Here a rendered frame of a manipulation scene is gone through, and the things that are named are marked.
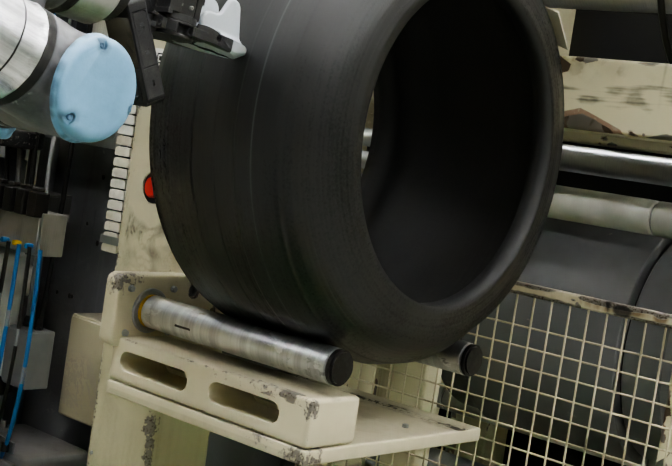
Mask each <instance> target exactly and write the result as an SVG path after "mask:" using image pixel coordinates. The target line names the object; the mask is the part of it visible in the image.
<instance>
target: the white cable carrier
mask: <svg viewBox="0 0 672 466"><path fill-rule="evenodd" d="M137 112H138V106H135V105H133V106H132V109H131V112H130V113H129V114H132V115H128V117H127V119H126V121H125V122H124V124H129V125H131V126H127V125H122V126H121V127H120V128H119V129H118V133H119V134H123V135H129V137H128V136H122V135H121V136H118V137H117V142H116V143H117V144H119V145H124V146H128V148H127V147H122V146H117V147H116V149H115V155H118V156H123V157H126V158H122V157H115V158H114V162H113V165H114V166H118V167H123V168H124V169H122V168H114V169H113V171H112V176H114V177H118V178H122V179H118V178H112V180H111V184H110V186H111V187H114V188H119V189H120V190H118V189H110V191H109V197H110V198H114V199H119V201H118V200H113V199H112V200H109V201H108V205H107V207H108V208H110V209H114V210H118V211H113V210H108V211H107V213H106V219H110V220H114V221H117V222H113V221H106V222H105V226H104V229H106V230H109V231H113V232H115V233H113V232H109V231H106V232H104V233H103V234H104V235H108V236H112V237H116V238H119V235H120V227H121V220H122V211H123V206H124V202H123V200H125V193H126V191H125V190H126V186H127V180H126V179H128V172H129V170H128V168H129V165H130V158H131V151H132V144H133V137H134V130H135V124H136V118H137V116H136V115H137ZM101 250H103V251H107V252H111V253H114V254H116V253H117V252H118V246H114V245H110V244H106V243H102V246H101Z"/></svg>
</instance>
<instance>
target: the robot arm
mask: <svg viewBox="0 0 672 466"><path fill-rule="evenodd" d="M51 12H53V13H56V14H59V15H62V16H64V17H67V18H70V19H73V20H75V21H78V22H81V23H83V24H94V23H97V22H100V21H101V20H105V23H106V27H107V32H108V36H109V38H108V37H107V36H105V35H103V34H100V33H88V34H86V33H83V32H80V31H78V30H76V29H75V28H73V27H72V26H70V25H69V24H67V23H66V22H64V21H63V20H61V19H60V18H58V17H57V16H55V15H54V14H52V13H51ZM239 30H240V5H239V3H238V2H237V1H236V0H228V1H227V2H226V3H225V5H224V6H223V8H222V9H221V10H220V11H219V7H218V4H217V2H216V1H215V0H0V139H8V138H10V137H11V135H12V134H13V132H14V131H15V130H16V128H20V129H24V130H29V131H33V132H38V133H42V134H47V135H51V136H56V137H60V138H62V139H64V140H66V141H68V142H71V143H80V142H88V143H92V142H98V141H101V140H104V139H106V138H108V137H110V136H111V135H113V134H114V133H115V132H116V131H117V130H118V129H119V128H120V127H121V126H122V125H123V124H124V122H125V121H126V119H127V117H128V115H129V113H130V112H131V109H132V106H133V105H135V106H143V107H148V106H151V105H153V104H156V103H158V102H161V101H163V100H164V99H165V93H164V88H163V83H162V78H161V74H160V69H159V64H158V59H157V54H156V49H155V45H154V40H153V39H156V40H161V41H165V42H168V43H172V44H175V45H179V46H182V47H185V48H189V49H194V50H197V51H200V52H204V53H208V54H212V55H216V56H220V57H224V58H231V59H235V58H238V57H241V56H244V55H245V54H246V50H247V49H246V47H245V46H243V45H242V44H241V42H240V40H239Z"/></svg>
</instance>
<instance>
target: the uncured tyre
mask: <svg viewBox="0 0 672 466"><path fill-rule="evenodd" d="M215 1H216V2H217V4H218V7H219V11H220V10H221V9H222V8H223V6H224V5H225V3H226V2H227V1H228V0H215ZM236 1H237V2H238V3H239V5H240V30H239V40H240V42H241V44H242V45H243V46H245V47H246V49H247V50H246V54H245V55H244V56H241V57H238V58H235V59H231V58H224V57H220V56H216V55H212V54H208V53H204V52H200V51H197V50H194V49H189V48H185V47H182V46H179V45H175V44H172V43H168V42H166V44H165V47H164V50H163V54H162V57H161V60H160V64H159V69H160V74H161V78H162V83H163V88H164V93H165V99H164V100H163V101H161V102H158V103H156V104H153V105H151V114H150V127H149V159H150V172H151V181H152V188H153V194H154V199H155V204H156V208H157V212H158V216H159V219H160V222H161V226H162V229H163V231H164V234H165V237H166V239H167V242H168V244H169V247H170V249H171V251H172V253H173V255H174V257H175V259H176V261H177V263H178V264H179V266H180V268H181V269H182V271H183V272H184V274H185V275H186V277H187V278H188V280H189V281H190V282H191V283H192V285H193V286H194V287H195V288H196V289H197V291H198V292H199V293H200V294H201V295H202V296H203V297H204V298H205V299H206V300H207V301H209V302H210V303H211V304H212V305H213V306H215V307H216V308H217V309H219V310H220V311H221V312H222V313H224V314H225V315H227V316H231V317H234V318H238V319H241V320H245V321H248V322H252V323H255V324H259V325H262V326H266V327H269V328H272V329H276V330H279V331H283V332H286V333H290V334H293V335H297V336H300V337H304V338H307V339H311V340H314V341H318V342H321V343H325V344H328V345H331V346H335V347H338V348H342V349H344V350H347V351H349V352H350V354H351V355H352V359H353V361H355V362H359V363H365V364H397V363H409V362H414V361H419V360H422V359H425V358H428V357H431V356H433V355H435V354H437V353H439V352H441V351H443V350H445V349H446V348H448V347H450V346H451V345H453V344H454V343H455V342H457V341H458V340H459V339H461V338H462V337H463V336H465V335H466V334H467V333H468V332H469V331H471V330H472V329H473V328H474V327H476V326H477V325H478V324H479V323H481V322H482V321H483V320H484V319H485V318H486V317H488V316H489V315H490V314H491V313H492V312H493V311H494V310H495V309H496V308H497V306H498V305H499V304H500V303H501V302H502V301H503V300H504V298H505V297H506V296H507V295H508V293H509V292H510V290H511V289H512V288H513V286H514V285H515V283H516V282H517V280H518V279H519V277H520V275H521V274H522V272H523V270H524V269H525V267H526V265H527V263H528V261H529V259H530V257H531V255H532V253H533V251H534V249H535V247H536V245H537V242H538V240H539V238H540V235H541V233H542V230H543V227H544V225H545V222H546V219H547V216H548V213H549V209H550V206H551V203H552V199H553V195H554V191H555V187H556V182H557V178H558V172H559V167H560V161H561V153H562V145H563V134H564V85H563V75H562V67H561V60H560V54H559V49H558V45H557V41H556V37H555V33H554V29H553V26H552V23H551V20H550V17H549V15H548V12H547V10H546V7H545V5H544V3H543V1H542V0H236ZM373 90H374V120H373V131H372V138H371V144H370V149H369V153H368V157H367V161H366V164H365V168H364V171H363V174H362V177H361V157H362V145H363V136H364V129H365V123H366V118H367V113H368V109H369V105H370V101H371V97H372V94H373Z"/></svg>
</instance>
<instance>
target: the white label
mask: <svg viewBox="0 0 672 466"><path fill-rule="evenodd" d="M545 7H546V10H547V12H548V15H549V17H550V20H551V23H552V26H553V29H554V33H555V37H556V41H557V45H558V46H560V47H562V48H564V49H566V50H569V47H568V44H567V40H566V36H565V32H564V28H563V24H562V20H561V16H560V12H558V11H556V10H554V9H551V8H549V7H547V6H545Z"/></svg>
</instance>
